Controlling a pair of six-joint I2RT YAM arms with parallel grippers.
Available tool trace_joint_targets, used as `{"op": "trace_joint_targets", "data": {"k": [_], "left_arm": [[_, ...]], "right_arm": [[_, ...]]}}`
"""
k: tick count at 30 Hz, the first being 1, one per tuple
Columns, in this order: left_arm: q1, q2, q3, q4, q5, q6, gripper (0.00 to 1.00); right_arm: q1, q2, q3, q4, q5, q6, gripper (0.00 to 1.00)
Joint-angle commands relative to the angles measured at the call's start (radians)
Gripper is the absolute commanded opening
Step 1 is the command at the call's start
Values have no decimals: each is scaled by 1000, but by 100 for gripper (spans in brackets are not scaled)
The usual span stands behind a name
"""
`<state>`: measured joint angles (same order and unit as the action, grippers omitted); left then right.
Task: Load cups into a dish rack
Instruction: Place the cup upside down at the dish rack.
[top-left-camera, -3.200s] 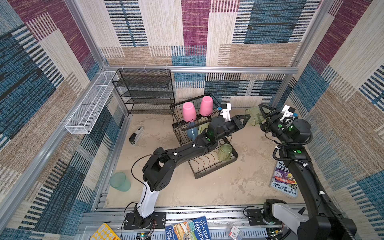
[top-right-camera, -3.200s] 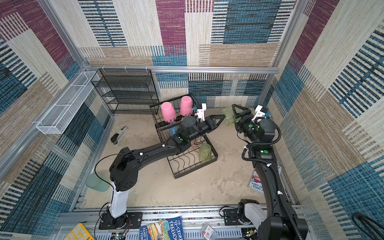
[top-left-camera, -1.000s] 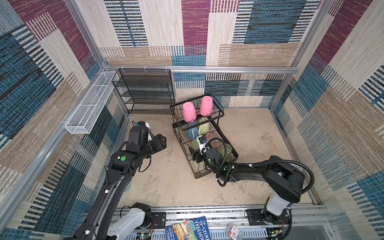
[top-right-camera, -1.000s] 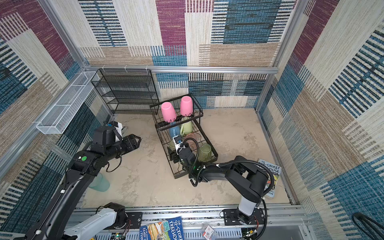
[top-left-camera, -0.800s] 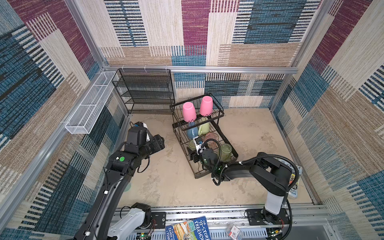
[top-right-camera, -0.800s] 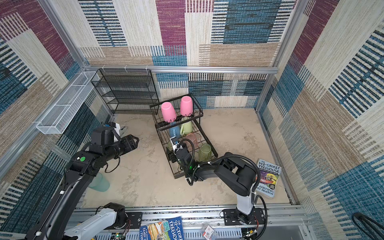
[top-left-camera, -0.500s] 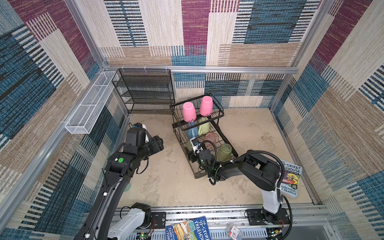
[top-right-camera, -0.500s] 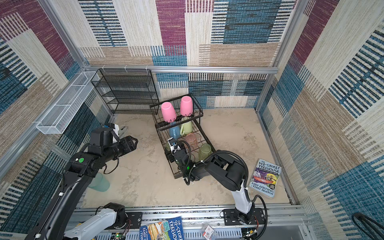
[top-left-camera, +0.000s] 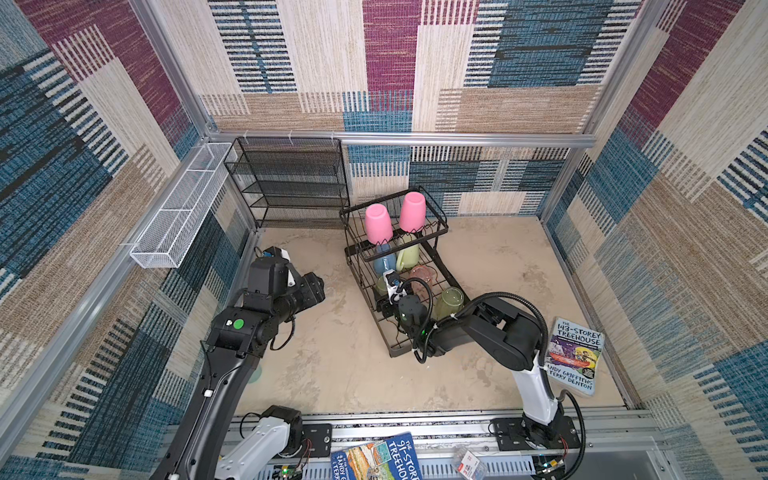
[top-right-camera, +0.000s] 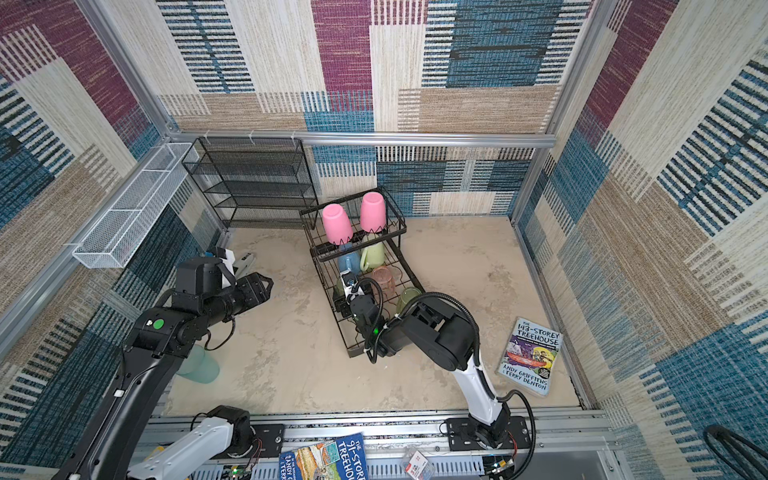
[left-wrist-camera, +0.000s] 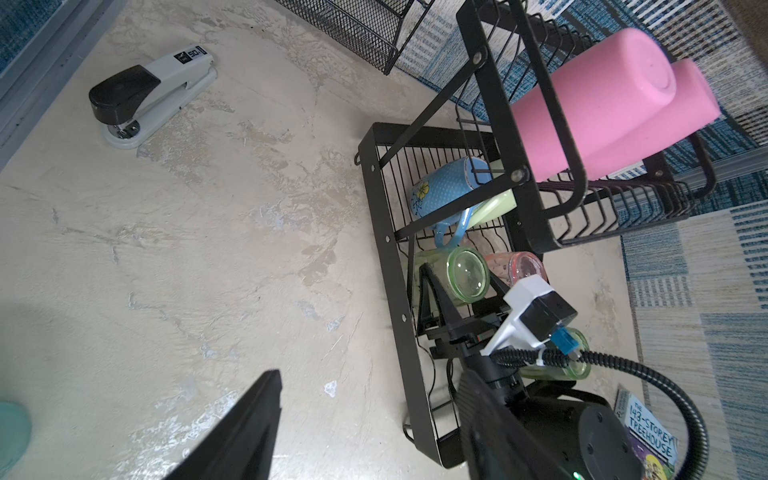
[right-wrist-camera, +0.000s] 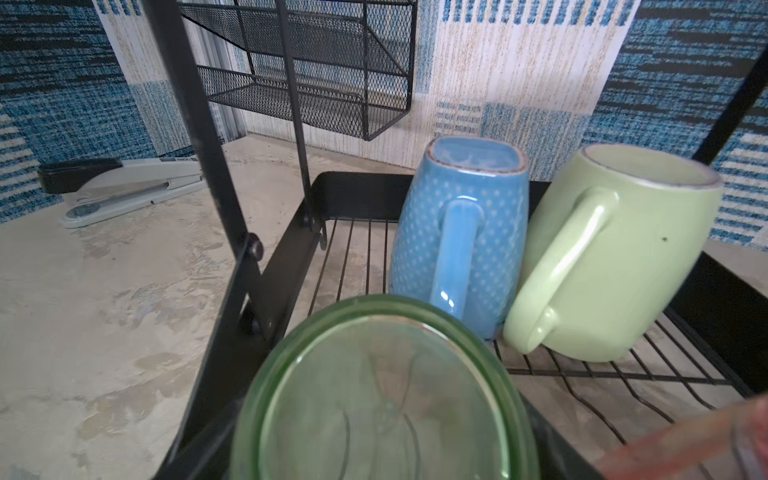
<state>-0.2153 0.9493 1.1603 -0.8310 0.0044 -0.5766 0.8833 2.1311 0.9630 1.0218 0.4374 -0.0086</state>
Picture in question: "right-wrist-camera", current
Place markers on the grey black stapler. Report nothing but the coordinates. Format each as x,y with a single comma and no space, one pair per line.
100,189

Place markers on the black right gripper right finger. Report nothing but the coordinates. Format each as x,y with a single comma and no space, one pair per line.
557,458

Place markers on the white blue-handled mug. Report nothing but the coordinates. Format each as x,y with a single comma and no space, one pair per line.
462,230

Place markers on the green glass cup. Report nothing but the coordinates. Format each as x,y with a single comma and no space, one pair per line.
383,387

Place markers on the pink translucent glass cup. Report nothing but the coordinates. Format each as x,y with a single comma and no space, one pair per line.
737,431

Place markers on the black mesh shelf unit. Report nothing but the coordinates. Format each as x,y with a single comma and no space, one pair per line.
349,64

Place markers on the light green ceramic mug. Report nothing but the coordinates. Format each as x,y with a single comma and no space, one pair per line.
608,246

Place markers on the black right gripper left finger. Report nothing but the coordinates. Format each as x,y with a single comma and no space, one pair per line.
208,454

